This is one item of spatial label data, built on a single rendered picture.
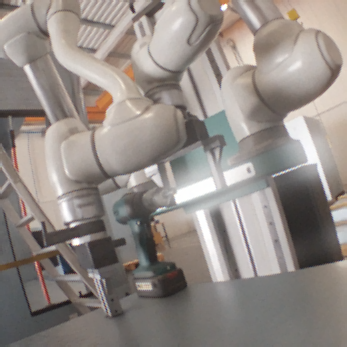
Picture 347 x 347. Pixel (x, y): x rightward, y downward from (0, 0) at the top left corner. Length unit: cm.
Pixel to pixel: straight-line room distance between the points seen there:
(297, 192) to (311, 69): 57
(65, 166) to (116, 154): 10
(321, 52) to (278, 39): 11
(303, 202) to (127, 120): 78
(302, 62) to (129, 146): 42
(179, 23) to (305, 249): 92
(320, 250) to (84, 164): 90
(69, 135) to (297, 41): 53
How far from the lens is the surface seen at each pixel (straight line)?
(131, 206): 60
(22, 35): 96
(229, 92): 82
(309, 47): 68
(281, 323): 34
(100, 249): 51
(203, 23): 53
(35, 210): 169
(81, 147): 53
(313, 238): 113
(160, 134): 49
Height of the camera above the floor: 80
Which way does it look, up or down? 9 degrees up
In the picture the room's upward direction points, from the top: 17 degrees counter-clockwise
